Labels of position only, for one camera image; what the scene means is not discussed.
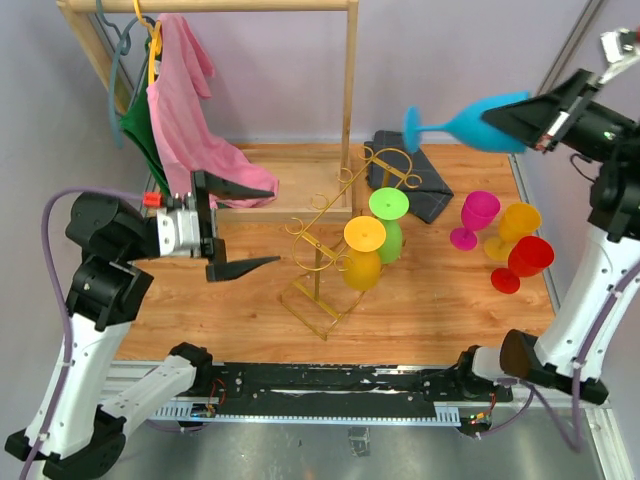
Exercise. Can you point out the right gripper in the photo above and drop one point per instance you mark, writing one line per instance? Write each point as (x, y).
(544, 120)

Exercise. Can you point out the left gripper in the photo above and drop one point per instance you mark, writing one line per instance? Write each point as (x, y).
(206, 183)

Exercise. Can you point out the blue wine glass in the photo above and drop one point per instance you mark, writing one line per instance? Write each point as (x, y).
(467, 126)

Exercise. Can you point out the orange wine glass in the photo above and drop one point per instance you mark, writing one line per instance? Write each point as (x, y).
(364, 235)
(519, 220)

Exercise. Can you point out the pink wine glass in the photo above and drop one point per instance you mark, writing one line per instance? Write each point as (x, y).
(478, 212)

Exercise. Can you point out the red wine glass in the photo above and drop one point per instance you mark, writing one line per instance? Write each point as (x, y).
(529, 257)

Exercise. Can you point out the green wine glass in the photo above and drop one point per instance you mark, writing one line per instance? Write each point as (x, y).
(389, 205)

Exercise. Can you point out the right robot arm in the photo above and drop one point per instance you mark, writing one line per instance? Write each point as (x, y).
(568, 356)

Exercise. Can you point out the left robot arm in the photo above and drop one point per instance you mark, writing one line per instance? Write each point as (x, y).
(114, 230)

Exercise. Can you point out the wooden clothes rack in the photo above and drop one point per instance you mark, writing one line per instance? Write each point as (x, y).
(303, 169)

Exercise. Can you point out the pink garment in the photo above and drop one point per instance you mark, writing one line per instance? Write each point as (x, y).
(183, 139)

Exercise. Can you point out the green garment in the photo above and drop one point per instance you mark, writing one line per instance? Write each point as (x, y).
(135, 123)

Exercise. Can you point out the grey folded cloth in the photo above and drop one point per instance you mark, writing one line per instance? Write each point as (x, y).
(429, 195)

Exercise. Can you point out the yellow hanger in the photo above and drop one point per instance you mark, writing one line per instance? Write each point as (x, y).
(155, 41)

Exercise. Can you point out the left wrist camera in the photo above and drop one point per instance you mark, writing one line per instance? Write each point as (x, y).
(178, 228)

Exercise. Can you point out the gold wire glass rack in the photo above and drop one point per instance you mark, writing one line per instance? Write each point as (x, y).
(315, 256)

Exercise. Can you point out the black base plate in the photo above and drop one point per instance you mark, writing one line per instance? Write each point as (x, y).
(331, 392)

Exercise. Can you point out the aluminium frame rail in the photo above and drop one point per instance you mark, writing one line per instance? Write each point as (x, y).
(80, 432)

